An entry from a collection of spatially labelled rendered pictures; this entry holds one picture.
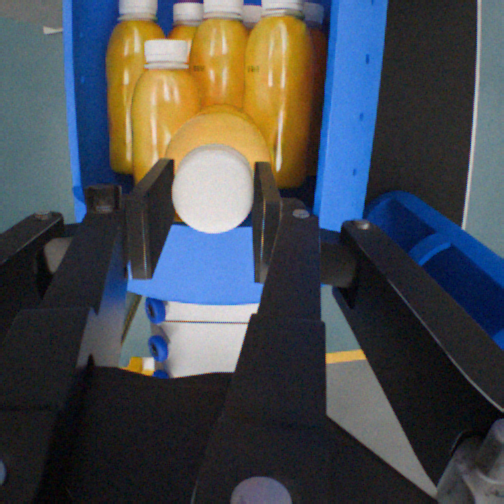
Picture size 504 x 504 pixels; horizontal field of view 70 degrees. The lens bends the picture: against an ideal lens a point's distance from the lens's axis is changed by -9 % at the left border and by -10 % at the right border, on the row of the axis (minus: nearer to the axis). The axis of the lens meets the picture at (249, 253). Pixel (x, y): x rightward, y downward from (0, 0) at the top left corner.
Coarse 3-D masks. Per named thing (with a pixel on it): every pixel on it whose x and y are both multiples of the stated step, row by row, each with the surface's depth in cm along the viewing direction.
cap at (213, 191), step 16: (192, 160) 18; (208, 160) 18; (224, 160) 18; (240, 160) 19; (176, 176) 18; (192, 176) 18; (208, 176) 18; (224, 176) 18; (240, 176) 18; (176, 192) 18; (192, 192) 18; (208, 192) 18; (224, 192) 18; (240, 192) 18; (176, 208) 19; (192, 208) 19; (208, 208) 19; (224, 208) 19; (240, 208) 19; (192, 224) 19; (208, 224) 19; (224, 224) 19
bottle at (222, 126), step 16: (208, 112) 24; (224, 112) 23; (240, 112) 27; (192, 128) 21; (208, 128) 21; (224, 128) 21; (240, 128) 21; (256, 128) 24; (176, 144) 21; (192, 144) 20; (208, 144) 20; (224, 144) 20; (240, 144) 20; (256, 144) 21; (176, 160) 21; (256, 160) 21
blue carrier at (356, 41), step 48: (96, 0) 35; (192, 0) 43; (336, 0) 23; (384, 0) 27; (96, 48) 36; (336, 48) 24; (96, 96) 38; (336, 96) 25; (96, 144) 40; (336, 144) 27; (288, 192) 51; (336, 192) 29; (192, 240) 27; (240, 240) 27; (144, 288) 29; (192, 288) 28; (240, 288) 29
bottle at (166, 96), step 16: (144, 64) 33; (160, 64) 32; (176, 64) 32; (144, 80) 33; (160, 80) 32; (176, 80) 32; (192, 80) 34; (144, 96) 33; (160, 96) 32; (176, 96) 33; (192, 96) 34; (144, 112) 33; (160, 112) 33; (176, 112) 33; (192, 112) 34; (144, 128) 33; (160, 128) 33; (176, 128) 33; (144, 144) 34; (160, 144) 34; (144, 160) 35
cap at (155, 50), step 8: (152, 40) 32; (160, 40) 31; (168, 40) 31; (176, 40) 32; (152, 48) 32; (160, 48) 32; (168, 48) 32; (176, 48) 32; (184, 48) 33; (152, 56) 32; (160, 56) 32; (168, 56) 32; (176, 56) 32; (184, 56) 33
